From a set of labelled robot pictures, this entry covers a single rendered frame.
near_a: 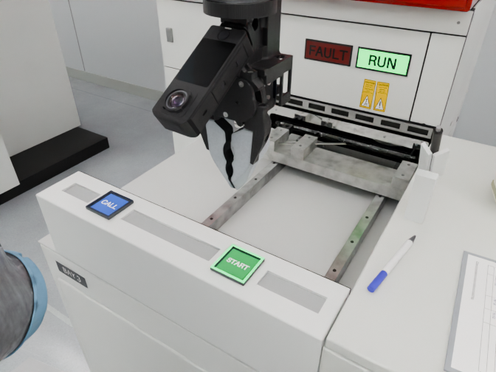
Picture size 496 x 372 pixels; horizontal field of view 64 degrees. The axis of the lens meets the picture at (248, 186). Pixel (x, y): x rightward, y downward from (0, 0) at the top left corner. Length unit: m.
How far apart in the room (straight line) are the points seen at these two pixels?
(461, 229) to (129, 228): 0.52
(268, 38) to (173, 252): 0.33
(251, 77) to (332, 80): 0.64
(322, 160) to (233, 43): 0.63
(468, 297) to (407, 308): 0.08
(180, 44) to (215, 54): 0.87
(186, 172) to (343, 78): 0.45
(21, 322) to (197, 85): 0.33
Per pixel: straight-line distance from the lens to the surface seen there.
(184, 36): 1.24
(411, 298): 0.57
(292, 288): 0.56
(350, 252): 0.78
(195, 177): 1.02
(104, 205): 0.72
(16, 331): 0.54
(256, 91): 0.40
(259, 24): 0.43
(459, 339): 0.55
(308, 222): 0.88
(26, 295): 0.54
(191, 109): 0.36
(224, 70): 0.38
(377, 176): 0.95
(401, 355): 0.51
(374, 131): 1.02
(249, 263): 0.57
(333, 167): 0.96
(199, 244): 0.62
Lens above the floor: 1.37
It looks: 34 degrees down
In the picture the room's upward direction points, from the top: straight up
